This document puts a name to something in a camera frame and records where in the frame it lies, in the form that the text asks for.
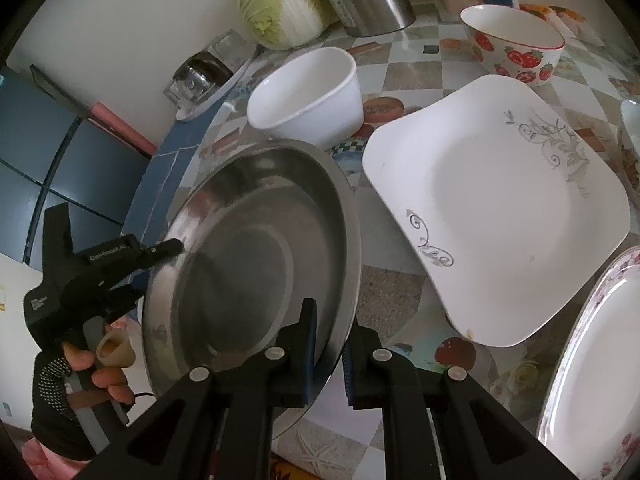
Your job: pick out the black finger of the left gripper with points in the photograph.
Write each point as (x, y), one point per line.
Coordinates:
(166, 250)

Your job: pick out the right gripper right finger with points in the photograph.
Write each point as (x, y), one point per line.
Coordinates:
(440, 426)

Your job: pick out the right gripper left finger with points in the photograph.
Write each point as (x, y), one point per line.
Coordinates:
(217, 425)

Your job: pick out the floral rimmed round plate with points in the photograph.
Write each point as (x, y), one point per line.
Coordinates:
(590, 418)

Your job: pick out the stainless steel round plate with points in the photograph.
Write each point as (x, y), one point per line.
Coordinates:
(272, 226)

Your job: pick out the gloved left hand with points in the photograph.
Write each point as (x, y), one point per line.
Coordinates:
(64, 381)

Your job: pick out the blue refrigerator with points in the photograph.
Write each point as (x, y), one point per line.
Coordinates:
(51, 156)

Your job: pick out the glass jar on saucer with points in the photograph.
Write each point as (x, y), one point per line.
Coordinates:
(208, 75)

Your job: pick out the white square patterned plate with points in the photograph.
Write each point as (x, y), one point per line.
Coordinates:
(508, 209)

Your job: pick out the napa cabbage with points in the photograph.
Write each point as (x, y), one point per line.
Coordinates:
(286, 24)

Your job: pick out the white bowl red emblem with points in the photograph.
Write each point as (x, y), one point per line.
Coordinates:
(629, 145)

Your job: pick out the strawberry pattern bowl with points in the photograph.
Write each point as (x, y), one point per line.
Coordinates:
(513, 43)

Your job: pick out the orange snack packet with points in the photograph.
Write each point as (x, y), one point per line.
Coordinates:
(566, 21)

